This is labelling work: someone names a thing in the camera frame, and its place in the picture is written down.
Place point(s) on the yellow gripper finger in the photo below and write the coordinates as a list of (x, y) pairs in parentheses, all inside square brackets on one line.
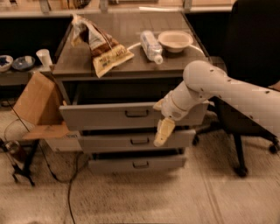
[(165, 128), (158, 105)]

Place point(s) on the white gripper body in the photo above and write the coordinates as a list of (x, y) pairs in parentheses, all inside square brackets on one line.
[(171, 108)]

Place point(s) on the grey top drawer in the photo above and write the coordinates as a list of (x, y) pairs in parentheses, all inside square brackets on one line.
[(112, 116)]

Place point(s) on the grey drawer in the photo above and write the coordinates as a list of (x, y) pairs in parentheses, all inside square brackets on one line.
[(112, 116), (120, 140), (141, 164)]

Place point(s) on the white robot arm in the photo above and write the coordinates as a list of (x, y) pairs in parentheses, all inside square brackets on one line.
[(202, 81)]

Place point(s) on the grey middle drawer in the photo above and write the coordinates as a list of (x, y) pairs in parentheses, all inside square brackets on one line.
[(120, 140)]

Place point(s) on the grey bottom drawer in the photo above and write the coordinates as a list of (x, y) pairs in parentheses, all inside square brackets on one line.
[(141, 164)]

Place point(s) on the grey drawer cabinet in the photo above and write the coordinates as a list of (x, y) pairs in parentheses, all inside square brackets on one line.
[(136, 80)]

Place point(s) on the clear plastic water bottle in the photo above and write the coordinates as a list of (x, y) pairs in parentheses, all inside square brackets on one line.
[(151, 47)]

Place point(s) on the beige paper bowl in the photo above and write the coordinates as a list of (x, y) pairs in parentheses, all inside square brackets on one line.
[(175, 41)]

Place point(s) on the brown chip bag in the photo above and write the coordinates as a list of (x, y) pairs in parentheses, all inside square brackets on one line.
[(106, 52)]

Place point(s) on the black office chair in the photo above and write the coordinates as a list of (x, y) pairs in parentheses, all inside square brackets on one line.
[(246, 41)]

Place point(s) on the brown cardboard box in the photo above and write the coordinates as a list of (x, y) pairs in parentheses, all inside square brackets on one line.
[(39, 104)]

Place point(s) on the white paper cup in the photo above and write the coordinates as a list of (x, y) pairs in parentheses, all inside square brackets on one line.
[(44, 57)]

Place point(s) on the low grey shelf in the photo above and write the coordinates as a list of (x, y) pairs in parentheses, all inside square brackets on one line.
[(14, 78)]

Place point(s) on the black metal stand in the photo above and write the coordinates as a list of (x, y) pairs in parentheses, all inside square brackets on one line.
[(20, 157)]

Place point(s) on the white blue bowl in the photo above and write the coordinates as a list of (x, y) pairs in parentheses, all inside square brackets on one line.
[(5, 63)]

